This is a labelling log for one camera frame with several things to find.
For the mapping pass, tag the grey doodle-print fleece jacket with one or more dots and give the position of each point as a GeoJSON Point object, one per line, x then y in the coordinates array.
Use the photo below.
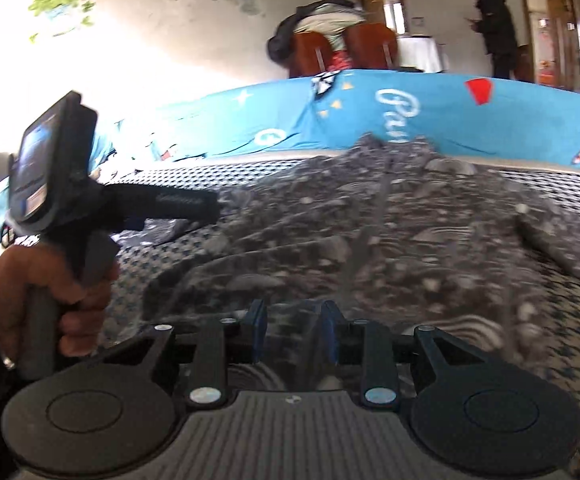
{"type": "Point", "coordinates": [369, 240]}

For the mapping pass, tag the wooden doorway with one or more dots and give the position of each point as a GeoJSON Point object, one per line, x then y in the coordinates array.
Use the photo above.
{"type": "Point", "coordinates": [544, 30]}
{"type": "Point", "coordinates": [377, 5]}

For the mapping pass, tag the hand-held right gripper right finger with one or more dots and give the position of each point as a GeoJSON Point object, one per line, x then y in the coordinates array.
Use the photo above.
{"type": "Point", "coordinates": [331, 332]}

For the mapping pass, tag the person's left hand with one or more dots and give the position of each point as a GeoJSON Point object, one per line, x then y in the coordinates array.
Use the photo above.
{"type": "Point", "coordinates": [5, 300]}

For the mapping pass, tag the brown wooden chair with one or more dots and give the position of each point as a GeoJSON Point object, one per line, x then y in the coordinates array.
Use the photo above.
{"type": "Point", "coordinates": [372, 45]}
{"type": "Point", "coordinates": [310, 55]}

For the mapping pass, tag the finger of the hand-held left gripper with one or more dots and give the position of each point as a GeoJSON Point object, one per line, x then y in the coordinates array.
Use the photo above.
{"type": "Point", "coordinates": [170, 204]}

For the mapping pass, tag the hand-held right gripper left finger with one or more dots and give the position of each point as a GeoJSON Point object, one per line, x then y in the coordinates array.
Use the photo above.
{"type": "Point", "coordinates": [257, 332]}

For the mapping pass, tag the blue printed quilt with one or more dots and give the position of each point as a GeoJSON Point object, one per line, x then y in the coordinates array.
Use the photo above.
{"type": "Point", "coordinates": [444, 120]}

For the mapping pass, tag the white-clothed table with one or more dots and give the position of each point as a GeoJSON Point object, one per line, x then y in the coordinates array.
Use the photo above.
{"type": "Point", "coordinates": [419, 54]}

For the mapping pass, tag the houndstooth woven mat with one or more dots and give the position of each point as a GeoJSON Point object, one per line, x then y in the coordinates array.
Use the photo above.
{"type": "Point", "coordinates": [569, 340]}

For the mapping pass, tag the pile of clothes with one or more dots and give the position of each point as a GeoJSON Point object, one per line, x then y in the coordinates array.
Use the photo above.
{"type": "Point", "coordinates": [315, 17]}

